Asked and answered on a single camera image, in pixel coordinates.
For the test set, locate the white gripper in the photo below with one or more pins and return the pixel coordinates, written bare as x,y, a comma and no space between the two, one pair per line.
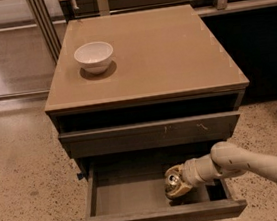
189,174

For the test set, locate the green 7up can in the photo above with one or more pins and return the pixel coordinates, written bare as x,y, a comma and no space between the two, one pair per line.
173,182

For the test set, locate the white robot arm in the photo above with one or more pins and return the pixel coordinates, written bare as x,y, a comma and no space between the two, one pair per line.
225,160

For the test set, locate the closed top drawer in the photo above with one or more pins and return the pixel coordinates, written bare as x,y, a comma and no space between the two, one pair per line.
216,126

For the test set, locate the open middle drawer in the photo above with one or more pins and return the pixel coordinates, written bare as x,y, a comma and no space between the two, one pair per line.
133,190

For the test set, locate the brown drawer cabinet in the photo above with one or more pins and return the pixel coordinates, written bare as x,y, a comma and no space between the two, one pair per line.
166,65

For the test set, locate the white ceramic bowl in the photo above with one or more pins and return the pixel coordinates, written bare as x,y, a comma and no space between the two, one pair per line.
95,57

